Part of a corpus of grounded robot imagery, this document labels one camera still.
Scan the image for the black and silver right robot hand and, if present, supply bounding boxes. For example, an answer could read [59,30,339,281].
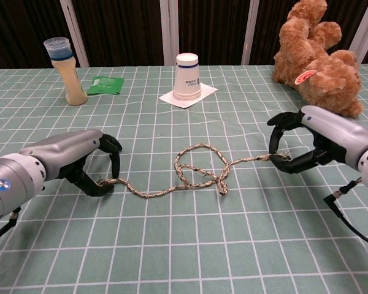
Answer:
[266,105,368,175]

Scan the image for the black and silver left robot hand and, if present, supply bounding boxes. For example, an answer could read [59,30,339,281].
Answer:
[18,128,123,198]

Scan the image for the braided beige rope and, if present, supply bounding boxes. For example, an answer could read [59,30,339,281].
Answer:
[96,142,292,199]

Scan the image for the brown plush teddy bear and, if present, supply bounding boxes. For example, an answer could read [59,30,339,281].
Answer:
[272,0,365,119]

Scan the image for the green foil packet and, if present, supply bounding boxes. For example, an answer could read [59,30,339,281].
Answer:
[86,75,125,96]

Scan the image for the white square card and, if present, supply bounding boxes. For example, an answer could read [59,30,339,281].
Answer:
[158,83,218,109]

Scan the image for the white paper cup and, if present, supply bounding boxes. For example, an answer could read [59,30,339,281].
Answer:
[172,53,202,101]

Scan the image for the green checked tablecloth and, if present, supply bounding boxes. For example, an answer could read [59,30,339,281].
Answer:
[0,62,368,294]

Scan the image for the baby bottle with blue ring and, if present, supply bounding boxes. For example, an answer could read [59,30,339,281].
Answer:
[43,36,89,107]

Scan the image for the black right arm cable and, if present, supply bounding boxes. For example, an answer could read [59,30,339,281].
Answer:
[323,177,368,251]

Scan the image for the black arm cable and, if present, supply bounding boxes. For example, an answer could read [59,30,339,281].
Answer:
[0,206,21,245]
[323,177,368,251]

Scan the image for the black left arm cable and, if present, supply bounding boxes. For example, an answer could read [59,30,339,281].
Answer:
[0,206,21,245]

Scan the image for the white frame post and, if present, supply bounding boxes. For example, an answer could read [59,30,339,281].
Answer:
[59,0,90,69]
[241,0,262,66]
[348,0,368,64]
[161,0,180,67]

